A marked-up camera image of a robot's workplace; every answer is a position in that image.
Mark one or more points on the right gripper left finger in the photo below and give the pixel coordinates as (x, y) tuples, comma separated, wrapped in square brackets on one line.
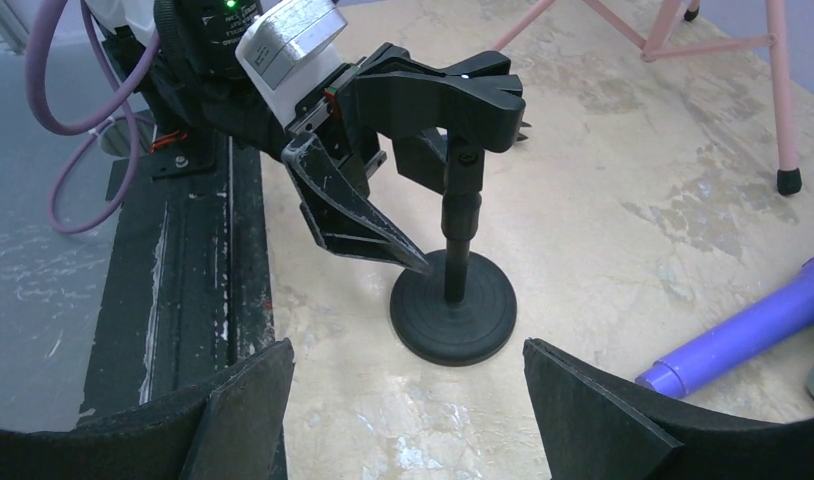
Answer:
[(225, 427)]

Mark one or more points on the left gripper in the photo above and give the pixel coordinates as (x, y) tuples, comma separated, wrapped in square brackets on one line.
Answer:
[(340, 219)]

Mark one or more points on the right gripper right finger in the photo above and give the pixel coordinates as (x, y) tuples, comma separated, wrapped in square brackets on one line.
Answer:
[(595, 425)]

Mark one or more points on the black round-base mic stand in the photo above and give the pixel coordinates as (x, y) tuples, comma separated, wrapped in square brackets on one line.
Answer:
[(464, 310)]

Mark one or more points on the purple microphone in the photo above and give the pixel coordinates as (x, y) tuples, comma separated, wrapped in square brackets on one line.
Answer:
[(738, 339)]

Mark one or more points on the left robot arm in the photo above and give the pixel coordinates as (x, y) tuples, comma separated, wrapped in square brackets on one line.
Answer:
[(196, 74)]

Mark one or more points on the pink music stand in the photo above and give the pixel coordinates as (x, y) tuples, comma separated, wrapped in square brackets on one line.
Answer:
[(660, 113)]

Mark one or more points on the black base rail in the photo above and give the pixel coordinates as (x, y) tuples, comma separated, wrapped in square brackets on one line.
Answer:
[(188, 289)]

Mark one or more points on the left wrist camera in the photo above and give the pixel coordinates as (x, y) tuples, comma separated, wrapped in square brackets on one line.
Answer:
[(287, 52)]

